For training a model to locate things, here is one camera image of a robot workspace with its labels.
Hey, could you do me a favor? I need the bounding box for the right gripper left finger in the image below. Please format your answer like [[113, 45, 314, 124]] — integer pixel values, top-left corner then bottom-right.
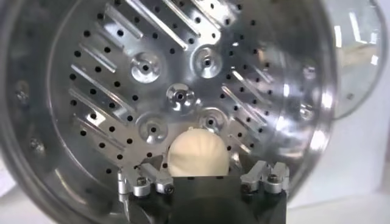
[[117, 163, 175, 198]]

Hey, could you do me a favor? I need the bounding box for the perforated steel steamer basket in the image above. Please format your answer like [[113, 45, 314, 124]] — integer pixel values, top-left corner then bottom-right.
[[0, 0, 339, 224]]

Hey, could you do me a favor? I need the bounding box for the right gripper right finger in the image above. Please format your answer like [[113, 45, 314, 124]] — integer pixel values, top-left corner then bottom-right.
[[239, 160, 290, 195]]

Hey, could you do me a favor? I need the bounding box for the white steamed baozi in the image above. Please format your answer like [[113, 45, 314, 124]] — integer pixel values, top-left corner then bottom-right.
[[167, 127, 230, 177]]

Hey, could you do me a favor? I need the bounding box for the round glass pot lid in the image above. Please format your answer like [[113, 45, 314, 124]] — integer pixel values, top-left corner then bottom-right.
[[322, 0, 389, 121]]

